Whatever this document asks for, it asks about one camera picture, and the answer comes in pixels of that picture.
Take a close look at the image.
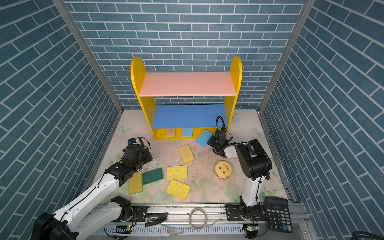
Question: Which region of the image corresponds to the blue sponge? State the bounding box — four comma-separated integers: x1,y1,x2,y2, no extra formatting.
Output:
182,128,193,138
195,130,213,148

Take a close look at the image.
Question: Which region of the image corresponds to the pale yellow orange-backed sponge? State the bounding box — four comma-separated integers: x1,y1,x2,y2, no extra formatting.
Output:
166,129,176,138

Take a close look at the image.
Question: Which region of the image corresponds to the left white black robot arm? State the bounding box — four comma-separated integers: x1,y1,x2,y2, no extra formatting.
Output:
31,137,153,240

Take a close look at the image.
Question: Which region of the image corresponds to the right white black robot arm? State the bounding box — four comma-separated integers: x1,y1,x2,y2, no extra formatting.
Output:
208,128,273,219

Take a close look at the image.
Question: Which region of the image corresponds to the green scouring pad sponge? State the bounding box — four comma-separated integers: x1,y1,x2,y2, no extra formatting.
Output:
143,168,164,185

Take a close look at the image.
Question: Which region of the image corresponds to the yellow smiley face sponge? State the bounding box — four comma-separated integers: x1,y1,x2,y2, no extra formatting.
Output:
215,161,232,180

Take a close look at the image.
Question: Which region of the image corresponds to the yellow sponge far left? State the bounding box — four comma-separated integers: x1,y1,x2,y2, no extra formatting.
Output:
129,172,143,195

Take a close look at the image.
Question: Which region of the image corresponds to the bright yellow sponge upper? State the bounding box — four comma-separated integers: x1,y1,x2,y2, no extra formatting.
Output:
167,166,188,180

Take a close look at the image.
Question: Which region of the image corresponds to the bright yellow sponge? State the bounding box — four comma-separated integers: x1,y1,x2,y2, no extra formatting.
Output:
167,166,188,180
166,180,191,201

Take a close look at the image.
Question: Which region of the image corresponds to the bright yellow sponge lower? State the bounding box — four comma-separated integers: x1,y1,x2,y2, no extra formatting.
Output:
166,180,191,201

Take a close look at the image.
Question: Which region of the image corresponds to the black desk calculator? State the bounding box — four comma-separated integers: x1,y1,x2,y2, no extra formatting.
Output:
265,196,293,234

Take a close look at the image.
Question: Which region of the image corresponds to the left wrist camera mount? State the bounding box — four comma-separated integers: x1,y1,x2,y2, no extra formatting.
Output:
127,138,137,146

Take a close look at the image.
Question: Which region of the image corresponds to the black corrugated cable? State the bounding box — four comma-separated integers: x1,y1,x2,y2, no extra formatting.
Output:
215,115,226,133

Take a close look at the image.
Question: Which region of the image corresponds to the aluminium front rail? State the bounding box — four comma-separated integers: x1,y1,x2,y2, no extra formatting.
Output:
88,203,317,240

